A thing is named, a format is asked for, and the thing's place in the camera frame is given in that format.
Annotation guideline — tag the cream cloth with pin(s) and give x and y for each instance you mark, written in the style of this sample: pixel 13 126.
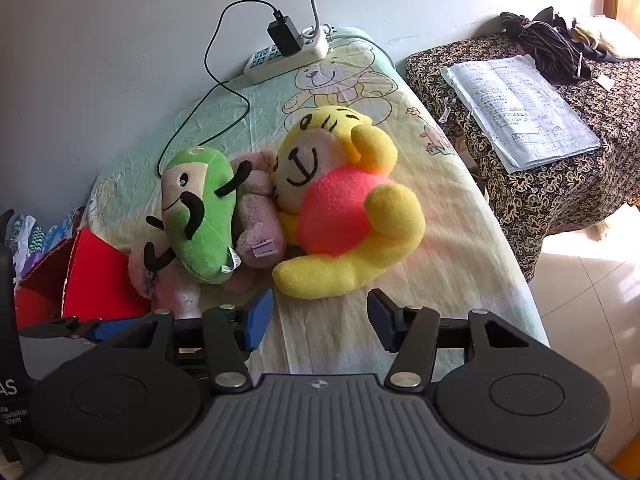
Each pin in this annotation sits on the cream cloth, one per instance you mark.
pixel 610 35

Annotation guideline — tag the green plush toy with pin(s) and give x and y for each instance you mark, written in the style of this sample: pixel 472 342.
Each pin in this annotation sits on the green plush toy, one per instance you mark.
pixel 205 220

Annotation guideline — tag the black charger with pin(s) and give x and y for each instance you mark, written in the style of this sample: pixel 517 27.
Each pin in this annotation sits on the black charger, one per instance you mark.
pixel 285 35

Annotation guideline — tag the brown patterned tablecloth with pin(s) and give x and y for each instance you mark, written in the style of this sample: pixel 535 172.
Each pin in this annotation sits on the brown patterned tablecloth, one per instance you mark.
pixel 550 185

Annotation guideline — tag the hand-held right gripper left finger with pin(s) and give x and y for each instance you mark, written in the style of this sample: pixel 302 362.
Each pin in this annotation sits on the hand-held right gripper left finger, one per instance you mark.
pixel 260 317

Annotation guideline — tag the yellow tiger plush toy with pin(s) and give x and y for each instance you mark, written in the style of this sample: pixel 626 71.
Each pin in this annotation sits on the yellow tiger plush toy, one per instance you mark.
pixel 350 210

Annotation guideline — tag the red cardboard box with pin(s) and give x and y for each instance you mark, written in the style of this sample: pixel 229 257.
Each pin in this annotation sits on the red cardboard box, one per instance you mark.
pixel 95 280

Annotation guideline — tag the small metal wrench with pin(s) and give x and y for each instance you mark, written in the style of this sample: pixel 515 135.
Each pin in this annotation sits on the small metal wrench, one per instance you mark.
pixel 446 108

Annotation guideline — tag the pile of patterned clothes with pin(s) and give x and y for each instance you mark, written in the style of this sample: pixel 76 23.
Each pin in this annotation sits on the pile of patterned clothes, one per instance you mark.
pixel 30 240

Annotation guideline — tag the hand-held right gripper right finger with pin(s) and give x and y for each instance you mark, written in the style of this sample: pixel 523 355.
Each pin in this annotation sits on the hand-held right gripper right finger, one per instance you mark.
pixel 382 320

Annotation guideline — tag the dark striped scarf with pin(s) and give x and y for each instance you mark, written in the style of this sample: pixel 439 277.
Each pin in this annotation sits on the dark striped scarf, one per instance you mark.
pixel 545 45

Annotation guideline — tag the white folded cloth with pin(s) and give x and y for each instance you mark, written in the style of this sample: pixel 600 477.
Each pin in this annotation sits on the white folded cloth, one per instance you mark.
pixel 520 110

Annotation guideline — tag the beige pink bear plush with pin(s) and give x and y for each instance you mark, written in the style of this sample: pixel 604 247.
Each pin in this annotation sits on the beige pink bear plush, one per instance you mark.
pixel 257 230

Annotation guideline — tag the white power strip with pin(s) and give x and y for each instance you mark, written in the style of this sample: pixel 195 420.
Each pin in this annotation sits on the white power strip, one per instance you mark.
pixel 312 50

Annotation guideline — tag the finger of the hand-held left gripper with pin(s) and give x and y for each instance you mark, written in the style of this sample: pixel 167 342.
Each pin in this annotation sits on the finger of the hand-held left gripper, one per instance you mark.
pixel 122 329

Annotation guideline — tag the white paper tag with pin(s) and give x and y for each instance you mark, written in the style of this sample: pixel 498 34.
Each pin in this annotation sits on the white paper tag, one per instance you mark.
pixel 606 83

